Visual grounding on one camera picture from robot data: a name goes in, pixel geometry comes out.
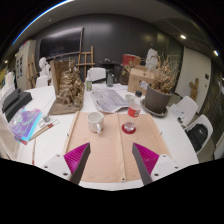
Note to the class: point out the black foam block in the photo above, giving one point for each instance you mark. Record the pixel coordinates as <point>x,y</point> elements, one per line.
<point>11,98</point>
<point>21,103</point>

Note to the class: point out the wooden wall figure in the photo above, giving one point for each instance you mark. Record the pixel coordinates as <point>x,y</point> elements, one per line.
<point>194,89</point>

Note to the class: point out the dry plant in grey pot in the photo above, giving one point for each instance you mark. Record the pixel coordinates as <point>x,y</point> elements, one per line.
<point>156,100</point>

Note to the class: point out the white green-label spray bottle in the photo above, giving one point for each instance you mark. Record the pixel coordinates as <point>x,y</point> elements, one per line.
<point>89,84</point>

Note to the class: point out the white paper sheet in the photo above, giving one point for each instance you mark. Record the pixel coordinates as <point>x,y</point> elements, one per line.
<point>176,112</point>

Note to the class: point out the white plastic container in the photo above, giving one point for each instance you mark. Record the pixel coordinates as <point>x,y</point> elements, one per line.
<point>8,140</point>

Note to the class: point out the white chair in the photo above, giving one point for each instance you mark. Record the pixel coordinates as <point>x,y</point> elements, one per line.
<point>96,74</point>
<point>188,108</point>
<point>206,121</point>
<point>41,81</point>

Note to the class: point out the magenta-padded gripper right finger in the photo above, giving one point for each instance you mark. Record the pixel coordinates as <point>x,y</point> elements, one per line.
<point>145,160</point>

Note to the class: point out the small white cup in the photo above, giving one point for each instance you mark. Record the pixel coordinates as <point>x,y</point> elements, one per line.
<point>129,98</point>

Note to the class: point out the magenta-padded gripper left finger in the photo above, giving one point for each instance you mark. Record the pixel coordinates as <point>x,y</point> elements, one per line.
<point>78,160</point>

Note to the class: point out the black wall screen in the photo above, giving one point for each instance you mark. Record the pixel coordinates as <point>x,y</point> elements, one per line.
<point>61,43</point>

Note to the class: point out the printed newspaper sheet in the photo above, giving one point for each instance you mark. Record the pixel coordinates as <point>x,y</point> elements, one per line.
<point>108,100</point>

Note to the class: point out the golden relief sculpture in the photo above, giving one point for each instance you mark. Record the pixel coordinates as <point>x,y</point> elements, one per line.
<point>70,90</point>

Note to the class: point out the dark spray bottle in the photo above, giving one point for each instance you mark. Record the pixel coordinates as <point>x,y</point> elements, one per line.
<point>110,80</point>

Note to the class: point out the wooden easel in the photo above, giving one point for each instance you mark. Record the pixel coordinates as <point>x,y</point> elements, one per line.
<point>31,71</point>
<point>86,61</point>

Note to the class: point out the flat round red coaster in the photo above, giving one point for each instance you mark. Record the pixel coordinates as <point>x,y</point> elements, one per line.
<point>125,131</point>

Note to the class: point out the black backpack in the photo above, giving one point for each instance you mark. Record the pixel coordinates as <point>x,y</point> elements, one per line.
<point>197,137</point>

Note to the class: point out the ceiling strip light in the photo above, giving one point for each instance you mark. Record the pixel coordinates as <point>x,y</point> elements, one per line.
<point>40,18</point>

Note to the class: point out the small paint jar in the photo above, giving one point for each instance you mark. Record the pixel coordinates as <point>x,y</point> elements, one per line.
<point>46,117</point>

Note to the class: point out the brown cardboard box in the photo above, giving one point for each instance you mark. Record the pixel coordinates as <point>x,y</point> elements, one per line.
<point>138,81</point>

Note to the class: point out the red box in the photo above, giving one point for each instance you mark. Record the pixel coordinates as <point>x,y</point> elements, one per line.
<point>130,60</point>

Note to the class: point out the round ceiling spotlight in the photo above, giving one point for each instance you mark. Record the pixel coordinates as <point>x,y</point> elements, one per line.
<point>183,36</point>
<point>216,53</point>

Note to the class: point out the clear red-label drink bottle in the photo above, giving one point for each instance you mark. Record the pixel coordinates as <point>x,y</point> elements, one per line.
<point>134,111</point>

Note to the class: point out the thin long paint brush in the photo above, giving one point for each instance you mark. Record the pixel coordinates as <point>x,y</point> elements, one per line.
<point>33,156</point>

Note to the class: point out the grey plant saucer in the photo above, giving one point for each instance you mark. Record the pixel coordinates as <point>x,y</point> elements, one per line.
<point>156,114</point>

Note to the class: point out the white ceramic mug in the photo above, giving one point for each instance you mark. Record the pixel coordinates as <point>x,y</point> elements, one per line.
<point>95,120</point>

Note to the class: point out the white plaster bust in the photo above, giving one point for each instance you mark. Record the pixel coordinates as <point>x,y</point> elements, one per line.
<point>151,59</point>
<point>43,66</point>

